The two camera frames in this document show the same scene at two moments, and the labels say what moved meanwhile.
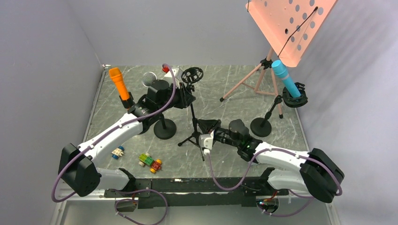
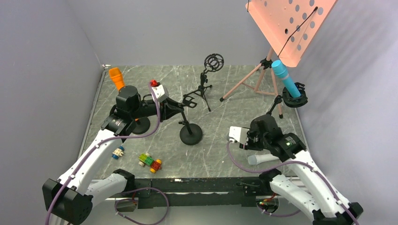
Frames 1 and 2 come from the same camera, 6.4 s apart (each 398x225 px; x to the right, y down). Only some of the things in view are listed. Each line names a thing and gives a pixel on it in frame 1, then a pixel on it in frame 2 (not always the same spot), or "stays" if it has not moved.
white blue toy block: x=118 y=152 stays
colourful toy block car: x=146 y=159 stays
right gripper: x=208 y=125 → x=249 y=146
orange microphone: x=117 y=76 stays
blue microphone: x=280 y=69 stays
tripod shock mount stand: x=189 y=76 → x=212 y=63
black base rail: x=196 y=192 stays
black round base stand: x=165 y=128 → x=190 y=133
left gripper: x=186 y=98 → x=168 y=108
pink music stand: x=288 y=26 stays
